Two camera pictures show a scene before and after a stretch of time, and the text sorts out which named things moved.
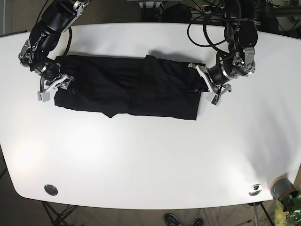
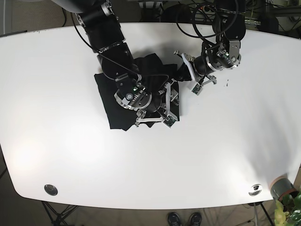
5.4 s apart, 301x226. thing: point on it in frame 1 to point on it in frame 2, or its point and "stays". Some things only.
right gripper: [217, 76] to [203, 67]
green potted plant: [288, 210] stays
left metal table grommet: [51, 189] stays
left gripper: [50, 72] to [159, 108]
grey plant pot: [281, 187] stays
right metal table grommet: [255, 189] stays
